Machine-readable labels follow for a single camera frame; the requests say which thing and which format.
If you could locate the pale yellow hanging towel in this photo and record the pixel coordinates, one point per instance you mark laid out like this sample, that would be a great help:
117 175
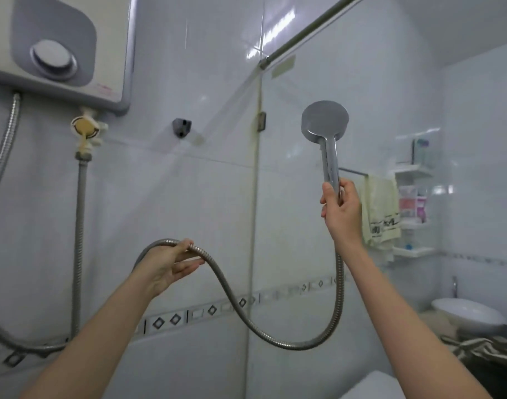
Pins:
380 211

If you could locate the white ceramic sink basin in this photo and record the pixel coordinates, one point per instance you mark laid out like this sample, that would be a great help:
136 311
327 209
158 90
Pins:
465 313

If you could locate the white corner shelf rack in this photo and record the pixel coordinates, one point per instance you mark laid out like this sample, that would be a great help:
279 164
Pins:
415 252

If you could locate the person's right thumb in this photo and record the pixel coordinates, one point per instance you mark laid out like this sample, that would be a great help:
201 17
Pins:
327 201

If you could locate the glass shower partition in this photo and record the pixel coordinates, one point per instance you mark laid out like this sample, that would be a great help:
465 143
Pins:
295 245

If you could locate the chrome towel bar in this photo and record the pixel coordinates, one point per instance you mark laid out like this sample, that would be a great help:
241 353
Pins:
353 171

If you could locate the person's right forearm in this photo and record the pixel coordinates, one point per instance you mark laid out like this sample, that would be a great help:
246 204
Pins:
403 328

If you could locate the chrome hand shower head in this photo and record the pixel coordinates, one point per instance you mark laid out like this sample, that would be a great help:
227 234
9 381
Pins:
324 120

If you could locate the person's left hand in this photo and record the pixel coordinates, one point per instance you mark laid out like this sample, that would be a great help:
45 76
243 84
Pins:
162 265

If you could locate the white yellow water valve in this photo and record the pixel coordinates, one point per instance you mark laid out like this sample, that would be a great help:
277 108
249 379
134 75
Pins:
87 128

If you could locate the pale sticker on glass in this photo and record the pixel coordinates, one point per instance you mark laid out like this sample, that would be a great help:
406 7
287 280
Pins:
283 66

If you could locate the white pink toiletry container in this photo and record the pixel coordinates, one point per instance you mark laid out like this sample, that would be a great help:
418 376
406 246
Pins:
407 203

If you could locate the white toilet tank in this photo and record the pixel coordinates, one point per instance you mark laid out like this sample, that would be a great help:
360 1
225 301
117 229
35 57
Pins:
372 388

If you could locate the person's left thumb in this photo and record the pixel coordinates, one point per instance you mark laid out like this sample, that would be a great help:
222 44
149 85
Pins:
182 245

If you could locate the metal partition support rail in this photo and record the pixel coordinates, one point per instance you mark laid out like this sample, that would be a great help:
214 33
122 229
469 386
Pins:
307 31

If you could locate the pink toiletry bottle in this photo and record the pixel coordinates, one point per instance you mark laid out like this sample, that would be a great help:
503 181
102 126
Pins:
421 209

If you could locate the metal glass hinge bracket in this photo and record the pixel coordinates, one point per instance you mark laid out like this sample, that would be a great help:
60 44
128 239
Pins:
261 122

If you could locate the white electric water heater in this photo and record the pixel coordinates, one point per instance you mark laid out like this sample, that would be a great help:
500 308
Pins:
70 45

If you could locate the chrome sink faucet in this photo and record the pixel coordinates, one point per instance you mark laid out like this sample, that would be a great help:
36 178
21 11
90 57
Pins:
455 286

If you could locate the person's right hand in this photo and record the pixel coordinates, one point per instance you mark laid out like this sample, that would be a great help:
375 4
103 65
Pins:
344 220

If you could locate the person's left forearm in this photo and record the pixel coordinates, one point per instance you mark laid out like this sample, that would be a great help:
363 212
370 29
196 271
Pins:
91 344

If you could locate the black white striped cloth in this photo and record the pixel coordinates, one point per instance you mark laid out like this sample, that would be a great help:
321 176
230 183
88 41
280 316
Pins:
486 349

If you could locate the clear toiletry bottle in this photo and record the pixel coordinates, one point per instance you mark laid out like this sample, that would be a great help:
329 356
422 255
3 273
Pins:
421 152

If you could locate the grey shower head wall holder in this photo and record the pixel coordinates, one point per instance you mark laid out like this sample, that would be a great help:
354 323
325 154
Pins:
181 127

